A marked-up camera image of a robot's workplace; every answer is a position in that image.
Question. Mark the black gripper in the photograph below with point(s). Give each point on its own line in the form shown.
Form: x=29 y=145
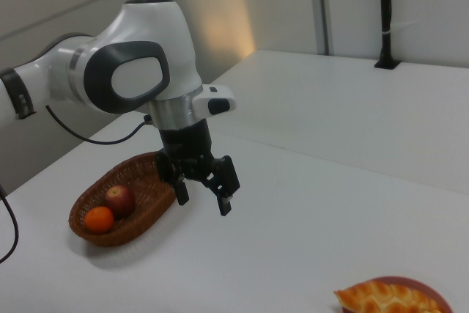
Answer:
x=187 y=148

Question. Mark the red toy apple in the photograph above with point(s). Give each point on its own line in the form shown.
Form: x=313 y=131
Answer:
x=121 y=201

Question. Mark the toy orange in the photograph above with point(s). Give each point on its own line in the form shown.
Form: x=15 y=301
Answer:
x=99 y=220

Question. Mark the braided toy bread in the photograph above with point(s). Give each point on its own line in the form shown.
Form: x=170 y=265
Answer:
x=381 y=298

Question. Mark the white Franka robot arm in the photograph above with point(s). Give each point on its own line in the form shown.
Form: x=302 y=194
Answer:
x=146 y=34

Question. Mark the brown woven basket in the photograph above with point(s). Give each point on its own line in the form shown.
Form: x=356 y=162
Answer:
x=146 y=210

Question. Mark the pink plate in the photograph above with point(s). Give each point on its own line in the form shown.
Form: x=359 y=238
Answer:
x=438 y=294

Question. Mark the black pole with clamp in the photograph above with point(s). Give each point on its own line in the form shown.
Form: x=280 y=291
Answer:
x=385 y=16

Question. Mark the grey partition post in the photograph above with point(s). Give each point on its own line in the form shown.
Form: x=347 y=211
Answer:
x=322 y=5

